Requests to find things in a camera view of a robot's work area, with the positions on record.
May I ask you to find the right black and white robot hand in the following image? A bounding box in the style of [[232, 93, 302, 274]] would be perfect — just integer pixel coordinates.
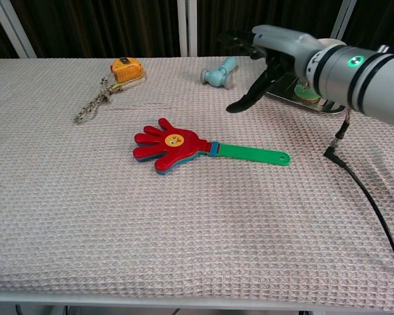
[[216, 24, 322, 114]]

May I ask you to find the red hand clapper green handle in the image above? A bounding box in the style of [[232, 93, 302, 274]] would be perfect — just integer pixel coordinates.
[[133, 117, 292, 175]]

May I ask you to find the black metal tray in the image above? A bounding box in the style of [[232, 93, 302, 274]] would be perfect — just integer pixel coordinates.
[[265, 72, 346, 114]]

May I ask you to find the light blue toy hammer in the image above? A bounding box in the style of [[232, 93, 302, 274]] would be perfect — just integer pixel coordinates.
[[200, 56, 240, 91]]

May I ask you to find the orange tape measure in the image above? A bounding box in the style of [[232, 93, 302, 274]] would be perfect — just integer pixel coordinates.
[[110, 57, 148, 92]]

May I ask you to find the beige waffle table cloth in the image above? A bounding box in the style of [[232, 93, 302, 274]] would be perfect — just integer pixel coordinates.
[[0, 57, 394, 312]]

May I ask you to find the silver aluminium frame post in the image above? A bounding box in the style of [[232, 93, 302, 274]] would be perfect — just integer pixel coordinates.
[[330, 0, 358, 41], [177, 0, 198, 57], [0, 0, 37, 59]]

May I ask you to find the black right hand cable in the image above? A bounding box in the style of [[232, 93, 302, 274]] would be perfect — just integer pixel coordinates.
[[323, 110, 394, 291]]

